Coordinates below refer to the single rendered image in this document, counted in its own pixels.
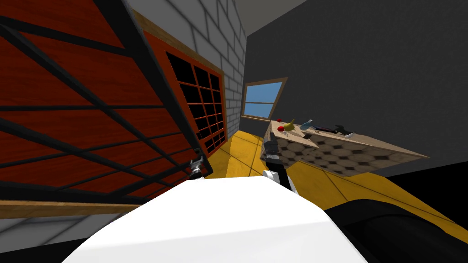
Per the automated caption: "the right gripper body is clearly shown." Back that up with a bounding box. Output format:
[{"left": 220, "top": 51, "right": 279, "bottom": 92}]
[{"left": 263, "top": 132, "right": 281, "bottom": 163}]

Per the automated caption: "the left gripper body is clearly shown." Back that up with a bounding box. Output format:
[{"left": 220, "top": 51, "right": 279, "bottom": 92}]
[{"left": 189, "top": 156, "right": 205, "bottom": 172}]

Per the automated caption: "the blue window with brown frame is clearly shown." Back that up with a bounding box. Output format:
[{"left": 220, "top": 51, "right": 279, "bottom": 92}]
[{"left": 240, "top": 77, "right": 288, "bottom": 122}]

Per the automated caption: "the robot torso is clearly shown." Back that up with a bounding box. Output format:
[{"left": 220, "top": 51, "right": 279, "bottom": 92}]
[{"left": 61, "top": 175, "right": 368, "bottom": 263}]

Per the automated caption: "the red door with black bars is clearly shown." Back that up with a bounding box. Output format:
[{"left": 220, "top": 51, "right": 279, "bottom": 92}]
[{"left": 0, "top": 0, "right": 214, "bottom": 205}]

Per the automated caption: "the wooden table with hexagon pattern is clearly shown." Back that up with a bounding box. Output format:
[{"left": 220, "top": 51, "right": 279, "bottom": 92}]
[{"left": 259, "top": 117, "right": 431, "bottom": 179}]

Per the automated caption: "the red door with black panes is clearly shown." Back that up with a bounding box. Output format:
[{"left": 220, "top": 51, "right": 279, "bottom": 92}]
[{"left": 143, "top": 31, "right": 229, "bottom": 159}]

